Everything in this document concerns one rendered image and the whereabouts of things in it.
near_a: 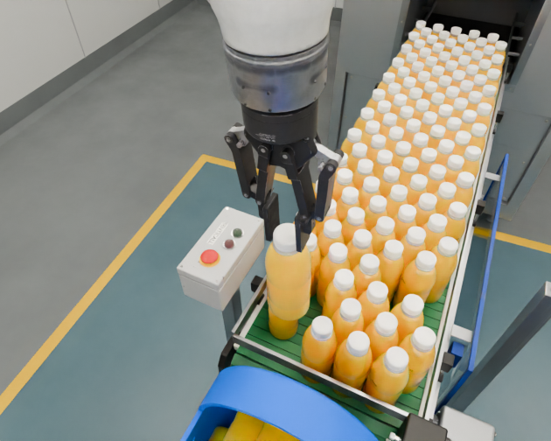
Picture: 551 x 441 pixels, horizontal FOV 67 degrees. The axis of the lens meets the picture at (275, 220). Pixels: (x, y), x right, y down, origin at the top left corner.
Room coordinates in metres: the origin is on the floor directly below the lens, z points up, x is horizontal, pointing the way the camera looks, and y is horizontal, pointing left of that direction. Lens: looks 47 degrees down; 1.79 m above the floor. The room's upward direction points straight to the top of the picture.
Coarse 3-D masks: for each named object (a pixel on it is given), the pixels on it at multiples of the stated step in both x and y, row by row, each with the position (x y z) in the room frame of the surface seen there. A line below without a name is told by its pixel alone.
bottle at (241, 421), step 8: (240, 416) 0.21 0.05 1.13; (248, 416) 0.21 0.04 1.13; (232, 424) 0.21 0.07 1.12; (240, 424) 0.20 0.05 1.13; (248, 424) 0.20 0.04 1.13; (256, 424) 0.20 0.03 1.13; (232, 432) 0.19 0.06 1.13; (240, 432) 0.19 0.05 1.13; (248, 432) 0.19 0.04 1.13; (256, 432) 0.19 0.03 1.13; (224, 440) 0.18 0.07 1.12; (232, 440) 0.18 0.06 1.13; (240, 440) 0.18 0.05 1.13; (248, 440) 0.18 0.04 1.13
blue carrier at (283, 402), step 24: (216, 384) 0.25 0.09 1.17; (240, 384) 0.23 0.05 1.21; (264, 384) 0.22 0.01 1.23; (288, 384) 0.22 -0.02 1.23; (216, 408) 0.25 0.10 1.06; (240, 408) 0.19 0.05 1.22; (264, 408) 0.19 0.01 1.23; (288, 408) 0.19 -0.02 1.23; (312, 408) 0.19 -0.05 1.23; (336, 408) 0.19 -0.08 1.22; (192, 432) 0.20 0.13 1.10; (288, 432) 0.16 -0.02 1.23; (312, 432) 0.16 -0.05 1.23; (336, 432) 0.17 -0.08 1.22; (360, 432) 0.17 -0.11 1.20
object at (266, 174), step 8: (264, 144) 0.35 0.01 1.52; (264, 152) 0.35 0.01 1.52; (264, 160) 0.36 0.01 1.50; (264, 168) 0.36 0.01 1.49; (272, 168) 0.37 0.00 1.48; (264, 176) 0.37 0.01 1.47; (272, 176) 0.38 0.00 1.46; (264, 184) 0.37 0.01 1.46; (272, 184) 0.39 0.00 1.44; (256, 192) 0.37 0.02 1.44; (264, 192) 0.37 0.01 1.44; (256, 200) 0.38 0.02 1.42; (264, 200) 0.37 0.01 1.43
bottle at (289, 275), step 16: (272, 256) 0.36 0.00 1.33; (288, 256) 0.36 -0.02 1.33; (304, 256) 0.36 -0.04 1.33; (272, 272) 0.35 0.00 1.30; (288, 272) 0.35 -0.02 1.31; (304, 272) 0.35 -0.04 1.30; (272, 288) 0.36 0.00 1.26; (288, 288) 0.34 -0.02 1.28; (304, 288) 0.35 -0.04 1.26; (272, 304) 0.36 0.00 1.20; (288, 304) 0.35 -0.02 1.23; (304, 304) 0.36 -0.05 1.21; (288, 320) 0.35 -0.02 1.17
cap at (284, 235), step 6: (276, 228) 0.38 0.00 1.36; (282, 228) 0.38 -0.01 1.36; (288, 228) 0.38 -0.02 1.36; (294, 228) 0.38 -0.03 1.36; (276, 234) 0.37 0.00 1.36; (282, 234) 0.37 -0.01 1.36; (288, 234) 0.37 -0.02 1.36; (294, 234) 0.37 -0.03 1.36; (276, 240) 0.36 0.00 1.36; (282, 240) 0.36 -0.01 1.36; (288, 240) 0.36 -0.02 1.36; (294, 240) 0.36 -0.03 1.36; (276, 246) 0.36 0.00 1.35; (282, 246) 0.36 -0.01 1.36; (288, 246) 0.36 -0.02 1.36; (294, 246) 0.36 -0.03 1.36
